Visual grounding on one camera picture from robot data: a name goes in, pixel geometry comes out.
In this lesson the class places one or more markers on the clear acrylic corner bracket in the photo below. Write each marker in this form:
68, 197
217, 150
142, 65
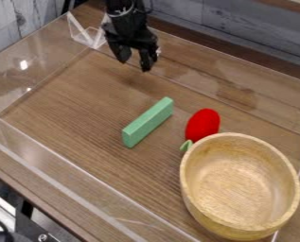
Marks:
89, 36

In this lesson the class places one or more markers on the green rectangular block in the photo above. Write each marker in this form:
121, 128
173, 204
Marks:
147, 122

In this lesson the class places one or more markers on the wooden bowl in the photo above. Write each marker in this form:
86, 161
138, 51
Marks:
240, 186

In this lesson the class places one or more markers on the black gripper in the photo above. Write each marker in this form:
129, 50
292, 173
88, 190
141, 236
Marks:
126, 31

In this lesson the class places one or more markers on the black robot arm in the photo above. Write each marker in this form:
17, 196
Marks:
120, 7

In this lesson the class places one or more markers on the red plush strawberry toy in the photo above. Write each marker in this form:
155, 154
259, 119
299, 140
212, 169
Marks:
203, 124

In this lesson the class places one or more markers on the black metal frame with bolt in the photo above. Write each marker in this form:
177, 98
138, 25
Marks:
26, 227

